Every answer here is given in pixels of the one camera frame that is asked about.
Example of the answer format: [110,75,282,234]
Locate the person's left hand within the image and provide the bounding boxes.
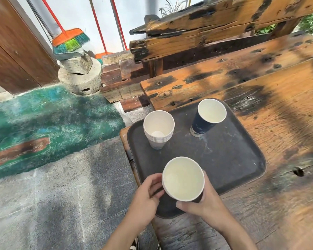
[127,173,165,229]

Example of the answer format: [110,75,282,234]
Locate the person's right hand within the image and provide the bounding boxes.
[176,170,234,230]

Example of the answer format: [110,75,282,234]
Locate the dark paper cup white inside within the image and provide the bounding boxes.
[162,157,205,203]

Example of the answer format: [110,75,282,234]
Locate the person's left forearm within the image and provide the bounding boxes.
[102,221,152,250]

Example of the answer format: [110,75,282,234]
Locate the person's right forearm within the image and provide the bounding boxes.
[219,221,259,250]

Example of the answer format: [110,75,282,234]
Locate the black plastic serving tray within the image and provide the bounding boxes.
[127,98,267,219]

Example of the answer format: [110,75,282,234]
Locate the stack of white paper cups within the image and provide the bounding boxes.
[143,110,175,150]

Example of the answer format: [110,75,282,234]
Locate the dark blue paper cup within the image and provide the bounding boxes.
[190,98,227,138]

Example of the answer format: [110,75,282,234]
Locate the pile of dark wooden planks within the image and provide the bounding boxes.
[100,51,151,113]

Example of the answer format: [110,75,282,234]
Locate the round stone base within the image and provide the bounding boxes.
[58,58,103,96]

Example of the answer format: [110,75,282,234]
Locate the grey stone block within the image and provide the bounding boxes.
[59,52,94,75]

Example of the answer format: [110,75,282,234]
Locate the orange broom with green bristles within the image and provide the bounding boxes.
[40,0,90,55]

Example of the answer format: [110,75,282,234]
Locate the weathered wooden bench backrest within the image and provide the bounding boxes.
[129,0,313,79]

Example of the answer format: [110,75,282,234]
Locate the spiky green potted plant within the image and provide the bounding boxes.
[159,0,189,17]

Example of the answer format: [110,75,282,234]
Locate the brown wooden door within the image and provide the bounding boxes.
[0,0,61,95]

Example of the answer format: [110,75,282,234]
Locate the dark thin poles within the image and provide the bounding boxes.
[24,0,54,40]

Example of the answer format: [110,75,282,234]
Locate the orange broom with red handle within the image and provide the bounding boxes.
[88,0,113,61]

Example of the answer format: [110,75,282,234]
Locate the red broom handle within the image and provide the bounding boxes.
[110,0,129,51]

